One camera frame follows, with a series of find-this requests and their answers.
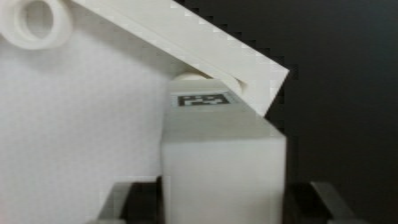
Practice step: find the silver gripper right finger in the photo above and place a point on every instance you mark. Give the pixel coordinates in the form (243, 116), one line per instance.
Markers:
(313, 204)

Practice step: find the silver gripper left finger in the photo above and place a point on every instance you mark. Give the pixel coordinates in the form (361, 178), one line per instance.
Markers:
(133, 204)

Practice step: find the white leg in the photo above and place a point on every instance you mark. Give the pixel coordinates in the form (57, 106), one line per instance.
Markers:
(222, 158)

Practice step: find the white desk top tray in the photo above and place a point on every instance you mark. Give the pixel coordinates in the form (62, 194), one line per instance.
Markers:
(92, 52)

